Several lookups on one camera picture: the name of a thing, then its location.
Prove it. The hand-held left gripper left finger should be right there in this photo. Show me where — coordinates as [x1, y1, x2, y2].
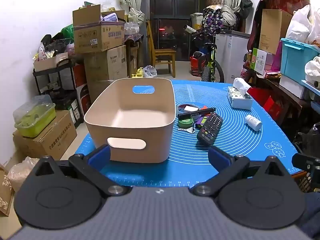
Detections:
[27, 144, 130, 197]

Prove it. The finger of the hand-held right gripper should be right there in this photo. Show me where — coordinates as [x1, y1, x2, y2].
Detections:
[292, 153, 320, 174]

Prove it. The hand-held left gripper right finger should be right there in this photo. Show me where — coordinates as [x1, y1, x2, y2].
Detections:
[190, 146, 297, 197]

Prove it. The black remote control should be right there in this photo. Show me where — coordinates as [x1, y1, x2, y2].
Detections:
[196, 112, 223, 145]

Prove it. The purple toy knife orange blade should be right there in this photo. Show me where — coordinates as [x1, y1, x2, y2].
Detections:
[195, 105, 209, 129]

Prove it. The white pill bottle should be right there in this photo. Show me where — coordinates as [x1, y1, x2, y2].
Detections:
[244, 114, 262, 131]

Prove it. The black marker pen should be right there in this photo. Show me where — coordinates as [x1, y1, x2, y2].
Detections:
[177, 107, 216, 119]

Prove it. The beige plastic storage bin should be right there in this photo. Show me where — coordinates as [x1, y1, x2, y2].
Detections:
[84, 77, 176, 164]

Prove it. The blue silicone baking mat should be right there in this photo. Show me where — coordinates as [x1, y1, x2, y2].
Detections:
[74, 80, 299, 188]

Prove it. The wide printed cardboard box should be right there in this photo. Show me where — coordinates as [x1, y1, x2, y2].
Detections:
[13, 110, 77, 160]

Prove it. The green round ointment tin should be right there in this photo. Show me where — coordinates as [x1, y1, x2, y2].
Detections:
[178, 118, 194, 129]

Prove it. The dark blue clothing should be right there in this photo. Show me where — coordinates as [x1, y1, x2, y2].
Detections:
[299, 192, 320, 233]

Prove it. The white tissue pack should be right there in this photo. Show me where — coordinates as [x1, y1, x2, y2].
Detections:
[227, 77, 253, 110]

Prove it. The grey tape roll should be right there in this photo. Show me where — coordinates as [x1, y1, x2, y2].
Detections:
[176, 103, 200, 116]

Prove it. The dark wooden sideboard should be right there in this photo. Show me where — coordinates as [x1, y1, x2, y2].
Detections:
[242, 64, 320, 133]

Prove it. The green dish rack clear lid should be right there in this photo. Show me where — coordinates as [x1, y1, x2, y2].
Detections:
[13, 95, 57, 138]

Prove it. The clear bag of filling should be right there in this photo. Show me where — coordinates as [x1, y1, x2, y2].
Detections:
[7, 156, 40, 193]

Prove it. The green black bicycle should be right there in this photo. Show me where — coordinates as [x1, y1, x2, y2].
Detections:
[184, 25, 225, 82]

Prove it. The yellow plastic toy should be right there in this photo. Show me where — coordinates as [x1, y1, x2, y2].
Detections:
[132, 67, 146, 78]

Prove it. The sealed brown cardboard box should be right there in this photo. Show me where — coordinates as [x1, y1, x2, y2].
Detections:
[84, 45, 128, 82]

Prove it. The red bucket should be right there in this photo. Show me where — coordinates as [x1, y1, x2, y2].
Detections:
[189, 55, 208, 77]

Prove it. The black trolley shelf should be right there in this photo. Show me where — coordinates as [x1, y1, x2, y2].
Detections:
[32, 59, 84, 128]

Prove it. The crumpled grey plastic bag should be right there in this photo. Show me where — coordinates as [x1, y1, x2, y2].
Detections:
[143, 65, 158, 78]

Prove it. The brown leaf print paper bag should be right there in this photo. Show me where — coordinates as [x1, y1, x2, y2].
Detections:
[0, 164, 15, 217]

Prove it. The turquoise plastic storage bin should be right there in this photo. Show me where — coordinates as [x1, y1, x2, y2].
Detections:
[280, 38, 320, 81]

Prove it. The white chest freezer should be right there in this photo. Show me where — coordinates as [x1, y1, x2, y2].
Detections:
[215, 30, 250, 80]

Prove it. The green and white carton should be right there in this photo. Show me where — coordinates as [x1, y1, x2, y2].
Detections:
[251, 48, 275, 74]

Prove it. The dark wooden side table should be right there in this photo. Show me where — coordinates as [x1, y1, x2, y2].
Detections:
[124, 33, 144, 78]

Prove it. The wooden chair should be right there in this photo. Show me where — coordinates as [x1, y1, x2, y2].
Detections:
[146, 20, 177, 78]

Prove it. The open taped cardboard box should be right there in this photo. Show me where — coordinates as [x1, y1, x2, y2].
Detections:
[72, 4, 125, 54]

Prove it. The pile of clear plastic bottles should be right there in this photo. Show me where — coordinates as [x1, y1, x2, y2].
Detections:
[124, 21, 140, 36]

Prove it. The white plastic bag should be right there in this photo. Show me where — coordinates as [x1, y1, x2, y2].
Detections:
[285, 4, 320, 47]

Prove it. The flat plain cardboard box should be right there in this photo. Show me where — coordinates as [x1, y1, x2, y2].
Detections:
[259, 9, 293, 55]

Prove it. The purple floral cloth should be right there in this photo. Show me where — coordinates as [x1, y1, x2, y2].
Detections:
[202, 5, 224, 34]

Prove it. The beige box with handle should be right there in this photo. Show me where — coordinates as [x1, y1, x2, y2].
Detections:
[33, 52, 69, 72]

